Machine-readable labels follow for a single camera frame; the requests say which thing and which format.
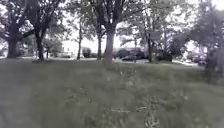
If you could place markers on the dark car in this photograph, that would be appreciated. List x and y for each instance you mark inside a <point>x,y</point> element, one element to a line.
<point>130,57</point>

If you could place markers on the grey road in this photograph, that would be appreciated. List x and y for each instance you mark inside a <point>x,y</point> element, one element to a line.
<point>140,61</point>

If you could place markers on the green grass lawn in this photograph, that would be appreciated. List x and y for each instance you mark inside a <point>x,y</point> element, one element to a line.
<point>100,93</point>

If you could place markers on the row of trees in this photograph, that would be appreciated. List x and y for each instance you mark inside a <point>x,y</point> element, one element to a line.
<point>108,30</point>

